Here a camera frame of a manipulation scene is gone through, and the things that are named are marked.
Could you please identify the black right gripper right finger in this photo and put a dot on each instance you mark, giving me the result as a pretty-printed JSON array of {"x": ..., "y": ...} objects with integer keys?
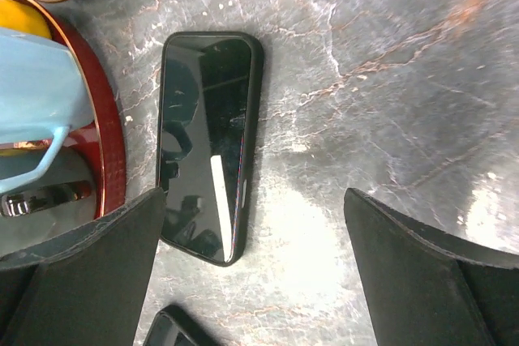
[{"x": 424, "y": 286}]

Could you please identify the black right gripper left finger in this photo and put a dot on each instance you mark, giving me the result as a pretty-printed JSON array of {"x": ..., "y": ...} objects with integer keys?
[{"x": 86, "y": 286}]

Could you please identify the black phone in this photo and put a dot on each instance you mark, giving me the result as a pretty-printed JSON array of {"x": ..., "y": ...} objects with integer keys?
[{"x": 173, "y": 326}]

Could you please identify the grey-green ceramic mug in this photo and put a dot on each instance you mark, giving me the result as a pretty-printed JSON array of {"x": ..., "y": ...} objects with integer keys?
[{"x": 64, "y": 198}]

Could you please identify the round red tray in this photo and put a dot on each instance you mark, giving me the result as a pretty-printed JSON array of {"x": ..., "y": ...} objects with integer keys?
[{"x": 101, "y": 143}]

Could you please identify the light blue mug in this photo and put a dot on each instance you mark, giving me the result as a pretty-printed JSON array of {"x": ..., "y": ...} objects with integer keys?
[{"x": 43, "y": 96}]

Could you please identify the yellow ceramic mug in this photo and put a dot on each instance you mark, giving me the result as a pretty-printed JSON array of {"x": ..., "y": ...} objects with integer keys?
[{"x": 17, "y": 16}]

